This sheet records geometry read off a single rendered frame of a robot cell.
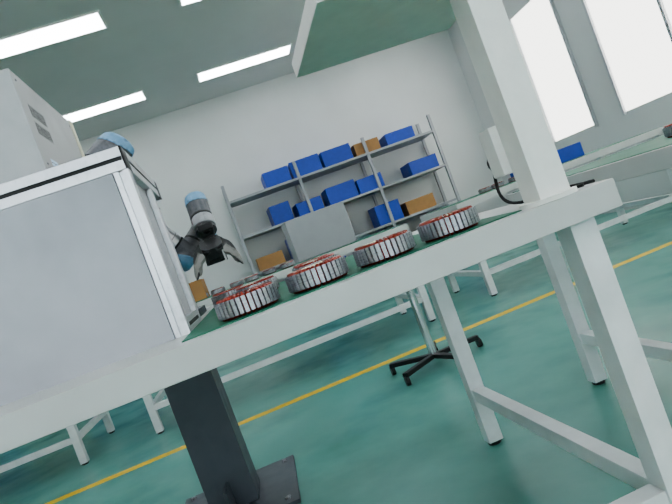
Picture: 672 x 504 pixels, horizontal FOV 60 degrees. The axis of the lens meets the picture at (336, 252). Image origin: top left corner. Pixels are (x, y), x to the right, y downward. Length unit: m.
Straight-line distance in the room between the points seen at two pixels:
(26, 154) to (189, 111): 7.42
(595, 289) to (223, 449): 1.57
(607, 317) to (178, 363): 0.72
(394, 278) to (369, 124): 7.84
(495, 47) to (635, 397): 0.65
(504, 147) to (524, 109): 0.08
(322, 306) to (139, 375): 0.29
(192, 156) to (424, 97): 3.52
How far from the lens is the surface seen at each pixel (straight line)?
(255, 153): 8.41
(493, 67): 1.05
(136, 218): 1.12
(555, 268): 2.19
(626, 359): 1.14
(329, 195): 7.84
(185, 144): 8.47
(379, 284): 0.91
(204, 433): 2.28
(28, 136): 1.21
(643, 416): 1.17
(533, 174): 1.03
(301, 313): 0.89
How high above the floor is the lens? 0.81
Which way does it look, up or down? 1 degrees down
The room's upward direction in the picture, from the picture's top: 21 degrees counter-clockwise
